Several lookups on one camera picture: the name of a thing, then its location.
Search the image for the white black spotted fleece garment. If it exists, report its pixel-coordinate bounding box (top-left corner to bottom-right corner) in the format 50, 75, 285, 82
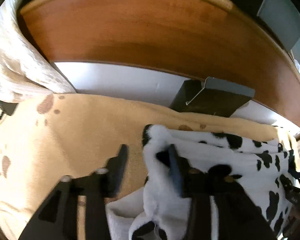
107, 125, 295, 239

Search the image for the tan paw print bedsheet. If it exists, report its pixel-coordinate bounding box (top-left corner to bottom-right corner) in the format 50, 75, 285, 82
0, 94, 297, 239

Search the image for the black device with white clip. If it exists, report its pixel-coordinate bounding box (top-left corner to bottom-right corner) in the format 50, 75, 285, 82
0, 100, 18, 116

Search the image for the cream patterned curtain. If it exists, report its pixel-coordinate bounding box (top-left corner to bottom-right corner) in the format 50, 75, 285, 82
0, 0, 75, 103

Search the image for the orange wooden headboard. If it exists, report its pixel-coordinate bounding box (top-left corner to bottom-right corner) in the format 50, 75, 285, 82
18, 0, 300, 127

